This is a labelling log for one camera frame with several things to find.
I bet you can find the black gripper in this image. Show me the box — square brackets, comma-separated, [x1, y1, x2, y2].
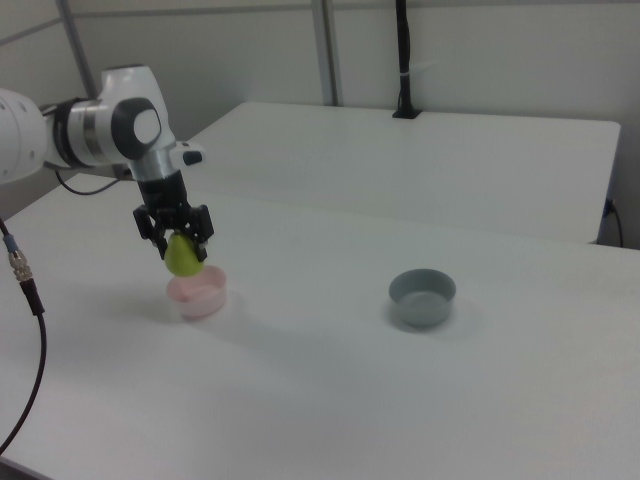
[132, 169, 217, 264]

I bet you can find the green pear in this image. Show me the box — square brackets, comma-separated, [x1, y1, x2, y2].
[164, 232, 205, 279]

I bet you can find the pink bowl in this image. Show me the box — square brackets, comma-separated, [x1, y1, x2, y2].
[166, 265, 229, 323]

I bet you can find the grey bowl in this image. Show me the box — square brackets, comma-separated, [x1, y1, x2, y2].
[388, 268, 458, 329]

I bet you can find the white adjacent table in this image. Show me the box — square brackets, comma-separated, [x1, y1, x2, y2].
[183, 101, 623, 246]

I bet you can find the black pole with clamp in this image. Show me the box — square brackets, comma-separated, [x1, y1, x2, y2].
[391, 0, 422, 120]

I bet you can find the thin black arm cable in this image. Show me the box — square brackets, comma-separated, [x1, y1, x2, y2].
[53, 168, 124, 197]

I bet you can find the black cable with metal connector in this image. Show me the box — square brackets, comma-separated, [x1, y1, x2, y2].
[0, 216, 49, 454]

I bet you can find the grey partition post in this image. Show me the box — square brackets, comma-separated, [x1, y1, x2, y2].
[310, 0, 343, 108]
[55, 0, 99, 101]

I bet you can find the black cable beside table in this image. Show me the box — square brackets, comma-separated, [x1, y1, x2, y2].
[605, 198, 625, 248]

